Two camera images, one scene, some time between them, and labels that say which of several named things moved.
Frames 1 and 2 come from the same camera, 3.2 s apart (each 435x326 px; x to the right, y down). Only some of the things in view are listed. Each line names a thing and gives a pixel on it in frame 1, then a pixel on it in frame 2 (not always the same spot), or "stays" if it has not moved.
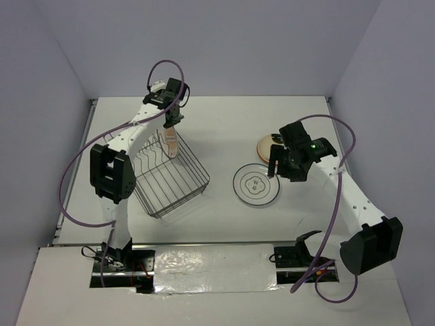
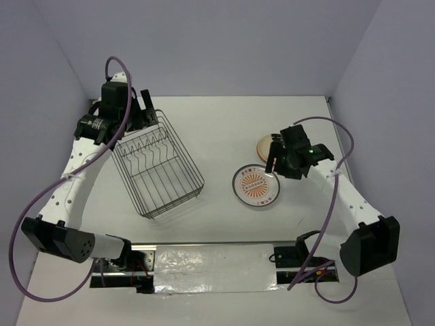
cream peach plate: [264, 147] stays
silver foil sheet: [214, 268] stays
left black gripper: [172, 122] -> [146, 117]
